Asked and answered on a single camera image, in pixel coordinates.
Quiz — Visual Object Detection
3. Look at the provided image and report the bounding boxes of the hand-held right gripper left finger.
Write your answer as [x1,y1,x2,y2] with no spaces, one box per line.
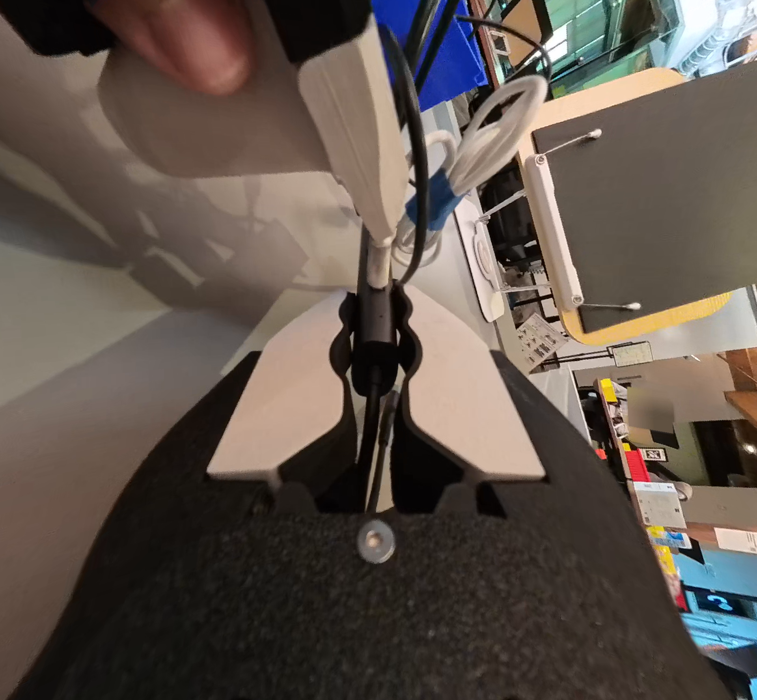
[206,291,357,485]

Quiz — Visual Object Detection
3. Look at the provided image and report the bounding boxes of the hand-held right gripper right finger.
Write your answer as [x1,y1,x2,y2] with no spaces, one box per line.
[397,285,547,483]

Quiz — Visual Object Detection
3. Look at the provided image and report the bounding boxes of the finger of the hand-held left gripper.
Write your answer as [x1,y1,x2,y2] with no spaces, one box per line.
[297,15,411,246]

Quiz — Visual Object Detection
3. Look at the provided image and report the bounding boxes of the thin black USB cable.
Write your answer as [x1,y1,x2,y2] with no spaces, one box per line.
[350,26,431,513]

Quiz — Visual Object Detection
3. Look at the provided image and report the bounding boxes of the person's left hand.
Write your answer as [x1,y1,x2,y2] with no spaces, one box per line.
[88,0,256,97]

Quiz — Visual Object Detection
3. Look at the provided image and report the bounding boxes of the white cardboard box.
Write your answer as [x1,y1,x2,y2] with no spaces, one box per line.
[633,481,688,530]

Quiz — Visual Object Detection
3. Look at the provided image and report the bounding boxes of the black board with wooden frame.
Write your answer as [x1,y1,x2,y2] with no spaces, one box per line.
[516,64,757,347]

